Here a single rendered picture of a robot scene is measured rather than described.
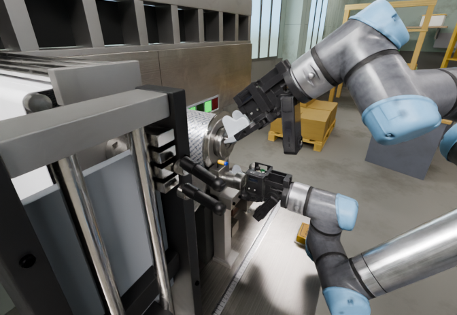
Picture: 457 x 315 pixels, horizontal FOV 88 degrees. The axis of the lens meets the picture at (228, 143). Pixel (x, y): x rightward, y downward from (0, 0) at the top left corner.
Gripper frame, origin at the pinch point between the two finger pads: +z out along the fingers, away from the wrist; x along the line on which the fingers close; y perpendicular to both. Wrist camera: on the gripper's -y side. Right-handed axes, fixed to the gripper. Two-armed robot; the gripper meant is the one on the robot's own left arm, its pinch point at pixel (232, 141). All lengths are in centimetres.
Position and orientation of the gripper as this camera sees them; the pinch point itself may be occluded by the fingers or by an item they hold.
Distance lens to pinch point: 54.0
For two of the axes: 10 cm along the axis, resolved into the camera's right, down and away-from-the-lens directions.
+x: -4.9, 3.6, -7.9
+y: -5.6, -8.3, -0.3
